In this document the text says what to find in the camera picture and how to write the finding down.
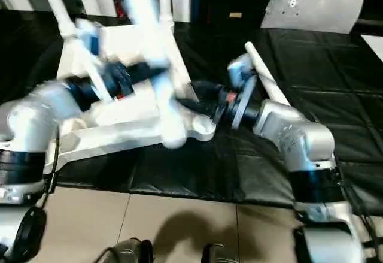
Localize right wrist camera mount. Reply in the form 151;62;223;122
226;52;259;129

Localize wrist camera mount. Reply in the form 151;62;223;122
226;52;259;129
74;18;112;102

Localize white flat board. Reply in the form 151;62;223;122
360;34;383;64

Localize white plastic table top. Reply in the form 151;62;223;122
44;25;217;171

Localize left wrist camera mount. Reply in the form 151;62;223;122
74;18;112;102

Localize white plastic table leg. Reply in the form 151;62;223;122
244;41;293;107
38;0;79;41
155;0;177;34
122;0;188;150

